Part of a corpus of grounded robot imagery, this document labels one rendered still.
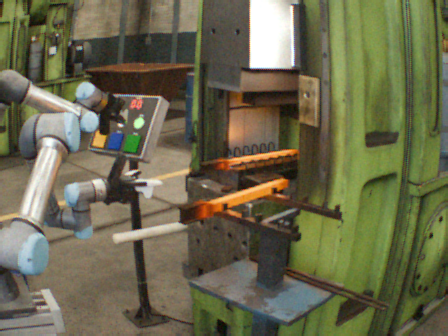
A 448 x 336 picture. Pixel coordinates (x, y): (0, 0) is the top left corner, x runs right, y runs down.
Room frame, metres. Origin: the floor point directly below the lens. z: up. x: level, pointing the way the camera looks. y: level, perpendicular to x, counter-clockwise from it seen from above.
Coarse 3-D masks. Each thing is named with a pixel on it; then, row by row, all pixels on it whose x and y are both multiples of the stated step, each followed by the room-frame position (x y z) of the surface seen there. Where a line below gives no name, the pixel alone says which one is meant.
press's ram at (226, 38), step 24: (216, 0) 2.01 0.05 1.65; (240, 0) 1.89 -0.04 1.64; (264, 0) 1.89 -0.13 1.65; (288, 0) 1.96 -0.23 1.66; (216, 24) 2.01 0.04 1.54; (240, 24) 1.89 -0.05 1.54; (264, 24) 1.89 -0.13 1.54; (288, 24) 1.96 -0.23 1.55; (216, 48) 2.01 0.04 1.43; (240, 48) 1.89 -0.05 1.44; (264, 48) 1.89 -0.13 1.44; (288, 48) 1.96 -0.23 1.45
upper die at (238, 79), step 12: (216, 72) 2.00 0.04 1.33; (228, 72) 1.94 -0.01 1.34; (240, 72) 1.89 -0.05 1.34; (252, 72) 1.92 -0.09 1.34; (264, 72) 1.95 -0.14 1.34; (276, 72) 1.99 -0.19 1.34; (288, 72) 2.03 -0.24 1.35; (216, 84) 2.00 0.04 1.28; (228, 84) 1.94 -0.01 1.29; (240, 84) 1.89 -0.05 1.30; (252, 84) 1.92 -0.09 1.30; (264, 84) 1.95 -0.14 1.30; (276, 84) 1.99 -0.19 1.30; (288, 84) 2.03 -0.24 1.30
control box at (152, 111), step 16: (128, 96) 2.35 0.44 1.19; (144, 96) 2.31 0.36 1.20; (128, 112) 2.30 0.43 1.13; (144, 112) 2.26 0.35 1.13; (160, 112) 2.27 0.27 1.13; (96, 128) 2.34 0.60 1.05; (112, 128) 2.30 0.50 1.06; (128, 128) 2.26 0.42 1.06; (144, 128) 2.22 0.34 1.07; (160, 128) 2.27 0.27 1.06; (144, 144) 2.18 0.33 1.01; (144, 160) 2.17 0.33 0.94
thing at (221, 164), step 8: (272, 152) 2.10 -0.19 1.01; (280, 152) 2.11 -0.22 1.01; (288, 152) 2.12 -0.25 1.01; (216, 160) 1.94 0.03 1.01; (224, 160) 1.93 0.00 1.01; (232, 160) 1.96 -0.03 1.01; (240, 160) 1.97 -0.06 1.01; (248, 160) 1.99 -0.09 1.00; (208, 168) 1.90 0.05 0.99; (216, 168) 1.91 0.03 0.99; (224, 168) 1.93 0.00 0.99
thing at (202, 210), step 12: (276, 180) 1.62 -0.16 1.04; (240, 192) 1.49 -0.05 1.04; (252, 192) 1.50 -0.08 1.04; (264, 192) 1.54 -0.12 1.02; (192, 204) 1.35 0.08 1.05; (204, 204) 1.36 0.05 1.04; (216, 204) 1.39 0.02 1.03; (228, 204) 1.42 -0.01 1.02; (180, 216) 1.32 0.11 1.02; (192, 216) 1.33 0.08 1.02; (204, 216) 1.36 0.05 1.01
